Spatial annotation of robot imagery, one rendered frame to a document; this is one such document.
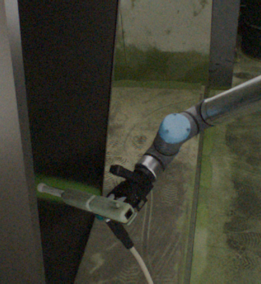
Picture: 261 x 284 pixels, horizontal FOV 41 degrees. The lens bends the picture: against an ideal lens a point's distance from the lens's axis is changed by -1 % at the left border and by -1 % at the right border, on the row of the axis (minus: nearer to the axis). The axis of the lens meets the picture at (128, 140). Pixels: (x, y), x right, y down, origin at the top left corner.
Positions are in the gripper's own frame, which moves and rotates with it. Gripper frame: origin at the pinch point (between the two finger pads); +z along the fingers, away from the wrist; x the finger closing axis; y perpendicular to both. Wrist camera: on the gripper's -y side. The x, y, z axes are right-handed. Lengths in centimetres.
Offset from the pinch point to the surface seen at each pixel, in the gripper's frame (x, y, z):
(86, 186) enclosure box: 29.6, 7.2, -13.8
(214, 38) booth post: 63, 25, -176
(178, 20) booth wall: 80, 3, -167
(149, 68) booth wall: 113, 29, -153
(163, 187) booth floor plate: 48, 58, -59
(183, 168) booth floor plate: 47, 60, -78
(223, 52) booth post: 61, 38, -177
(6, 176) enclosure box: -35, -45, 24
